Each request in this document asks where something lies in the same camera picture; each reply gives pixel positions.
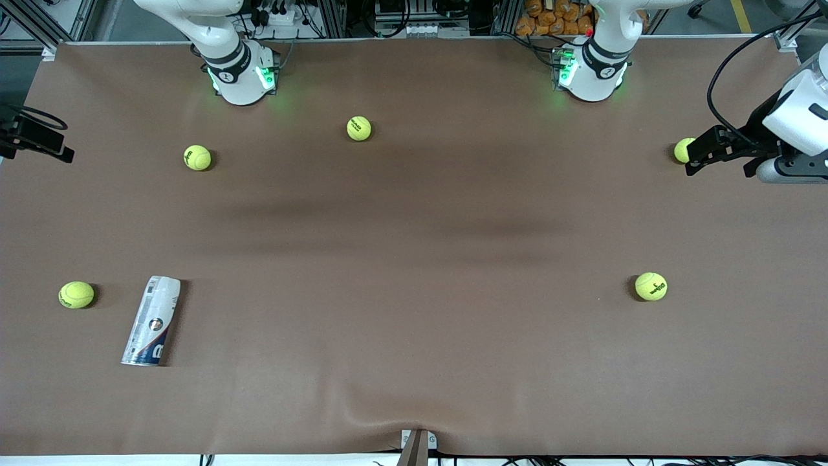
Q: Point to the small electronics box green light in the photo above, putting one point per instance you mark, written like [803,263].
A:
[561,68]
[268,71]

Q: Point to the metal table clamp bracket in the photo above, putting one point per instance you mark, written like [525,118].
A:
[432,440]

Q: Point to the brown table mat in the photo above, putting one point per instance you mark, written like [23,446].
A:
[414,362]

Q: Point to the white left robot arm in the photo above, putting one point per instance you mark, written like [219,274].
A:
[595,71]

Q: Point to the pile of orange objects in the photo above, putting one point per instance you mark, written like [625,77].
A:
[550,19]

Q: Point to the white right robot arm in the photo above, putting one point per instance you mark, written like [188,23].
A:
[236,71]

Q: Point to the black chair caster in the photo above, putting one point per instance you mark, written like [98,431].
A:
[698,8]

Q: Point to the white blue tennis ball can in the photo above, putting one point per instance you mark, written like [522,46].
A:
[150,323]

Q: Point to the white connector strip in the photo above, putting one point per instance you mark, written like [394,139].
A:
[420,29]

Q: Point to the aluminium frame profile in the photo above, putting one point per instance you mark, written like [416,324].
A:
[39,29]
[792,35]

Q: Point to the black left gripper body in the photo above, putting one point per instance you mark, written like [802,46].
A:
[758,131]

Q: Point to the yellow Wilson tennis ball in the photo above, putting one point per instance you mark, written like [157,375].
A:
[197,157]

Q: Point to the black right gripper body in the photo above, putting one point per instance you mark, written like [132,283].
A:
[14,134]

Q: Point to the brown wooden bar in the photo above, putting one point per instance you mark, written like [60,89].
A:
[414,453]

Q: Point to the white power strip with plugs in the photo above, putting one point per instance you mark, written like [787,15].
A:
[284,17]

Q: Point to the yellow Head Team tennis ball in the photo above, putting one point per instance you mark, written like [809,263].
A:
[359,128]

